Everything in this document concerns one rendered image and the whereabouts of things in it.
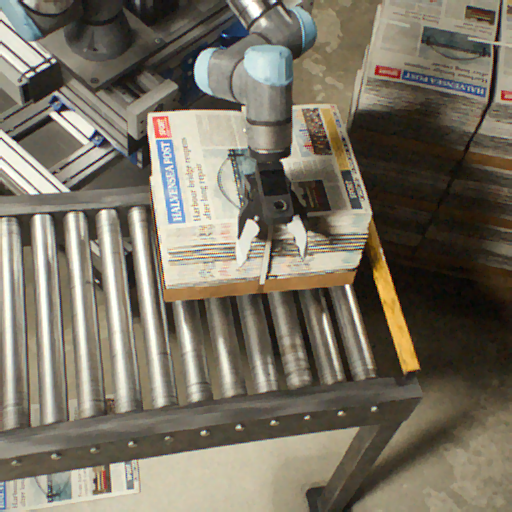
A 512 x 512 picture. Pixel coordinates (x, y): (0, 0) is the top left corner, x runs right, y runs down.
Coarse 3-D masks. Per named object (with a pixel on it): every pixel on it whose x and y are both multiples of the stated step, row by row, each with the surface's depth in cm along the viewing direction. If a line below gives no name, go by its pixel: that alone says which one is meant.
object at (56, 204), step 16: (64, 192) 173; (80, 192) 174; (96, 192) 174; (112, 192) 175; (128, 192) 175; (144, 192) 176; (0, 208) 170; (16, 208) 170; (32, 208) 170; (48, 208) 171; (64, 208) 171; (80, 208) 172; (96, 208) 172; (112, 208) 173; (128, 208) 174; (96, 224) 177; (128, 224) 179; (64, 240) 180
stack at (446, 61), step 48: (384, 0) 212; (432, 0) 212; (480, 0) 213; (384, 48) 201; (432, 48) 203; (480, 48) 204; (384, 96) 201; (432, 96) 198; (480, 96) 197; (480, 144) 209; (384, 192) 232; (432, 192) 227; (480, 192) 223; (384, 240) 250; (432, 240) 245; (480, 240) 241; (480, 288) 261
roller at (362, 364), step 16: (336, 288) 169; (352, 288) 169; (336, 304) 168; (352, 304) 167; (352, 320) 165; (352, 336) 163; (352, 352) 162; (368, 352) 162; (352, 368) 161; (368, 368) 159
